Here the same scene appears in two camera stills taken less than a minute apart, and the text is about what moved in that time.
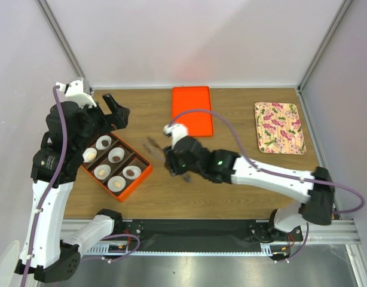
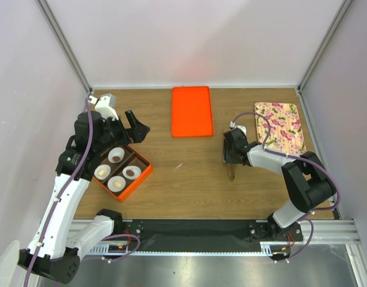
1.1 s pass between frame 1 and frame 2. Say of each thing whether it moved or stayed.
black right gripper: moved
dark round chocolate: stayed
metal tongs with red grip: moved
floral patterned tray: stayed
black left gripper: moved
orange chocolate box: stayed
